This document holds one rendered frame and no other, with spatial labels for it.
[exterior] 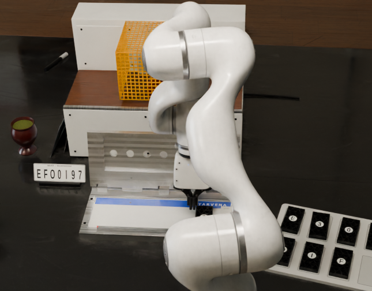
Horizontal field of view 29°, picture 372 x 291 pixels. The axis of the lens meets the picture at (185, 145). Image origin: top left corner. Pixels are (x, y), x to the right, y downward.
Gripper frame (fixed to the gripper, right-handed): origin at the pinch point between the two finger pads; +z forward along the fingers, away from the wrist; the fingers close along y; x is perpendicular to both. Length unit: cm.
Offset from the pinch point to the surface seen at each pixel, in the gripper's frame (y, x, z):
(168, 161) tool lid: -8.1, 12.3, -6.1
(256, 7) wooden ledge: 18, 140, -21
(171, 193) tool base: -7.4, 12.0, 4.3
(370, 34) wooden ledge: 64, 117, -16
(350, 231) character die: 43.8, -1.5, 7.0
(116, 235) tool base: -20.7, -6.2, 8.1
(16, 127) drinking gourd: -59, 30, -8
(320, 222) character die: 35.8, 1.7, 6.3
